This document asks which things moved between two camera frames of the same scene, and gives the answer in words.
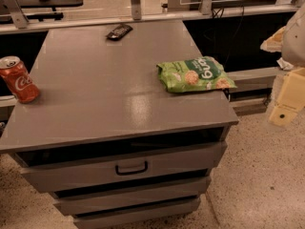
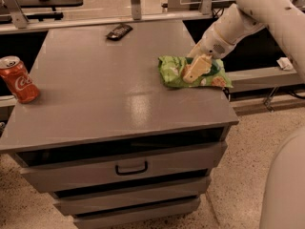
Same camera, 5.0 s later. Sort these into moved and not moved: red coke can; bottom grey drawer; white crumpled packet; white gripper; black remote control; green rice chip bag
Moved: green rice chip bag; white gripper
Not moved: bottom grey drawer; white crumpled packet; red coke can; black remote control
